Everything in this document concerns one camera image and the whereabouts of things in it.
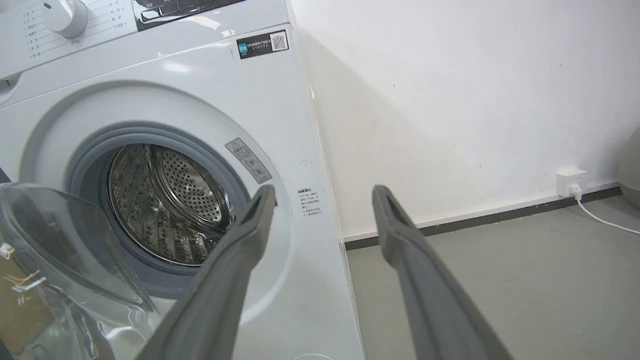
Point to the grey round object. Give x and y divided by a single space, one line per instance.
631 170

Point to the black QR code sticker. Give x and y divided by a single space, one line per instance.
262 44

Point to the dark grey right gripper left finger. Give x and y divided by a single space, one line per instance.
220 295

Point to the white front-load washing machine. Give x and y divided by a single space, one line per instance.
280 125

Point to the grey rubber door gasket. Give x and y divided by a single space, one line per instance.
90 165

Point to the black display control panel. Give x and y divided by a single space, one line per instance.
175 10

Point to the white wall power socket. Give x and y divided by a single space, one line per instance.
570 182

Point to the steel perforated drum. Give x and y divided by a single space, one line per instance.
167 205

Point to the glass washing machine door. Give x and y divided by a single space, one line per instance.
60 250

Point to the grey warning label sticker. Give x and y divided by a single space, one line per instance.
248 160

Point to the white program dial knob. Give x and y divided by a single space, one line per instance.
65 16

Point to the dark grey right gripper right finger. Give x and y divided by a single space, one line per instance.
430 295

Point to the black text instruction sticker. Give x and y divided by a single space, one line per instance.
309 202

